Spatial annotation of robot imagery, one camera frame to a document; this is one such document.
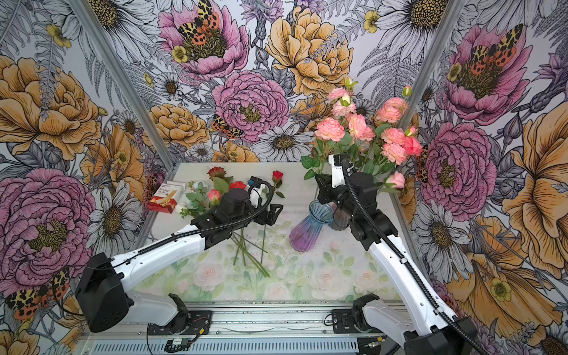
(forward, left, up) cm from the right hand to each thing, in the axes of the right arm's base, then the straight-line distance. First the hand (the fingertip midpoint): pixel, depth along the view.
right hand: (315, 180), depth 71 cm
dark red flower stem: (+28, +43, -25) cm, 57 cm away
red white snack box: (+17, +65, -27) cm, 72 cm away
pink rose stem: (-2, -25, +2) cm, 25 cm away
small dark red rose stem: (+29, +14, -28) cm, 43 cm away
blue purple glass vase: (-7, +3, -20) cm, 21 cm away
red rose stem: (+24, +33, -28) cm, 50 cm away
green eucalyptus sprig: (+15, +51, -28) cm, 60 cm away
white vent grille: (-40, -14, -35) cm, 55 cm away
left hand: (-2, +15, -12) cm, 20 cm away
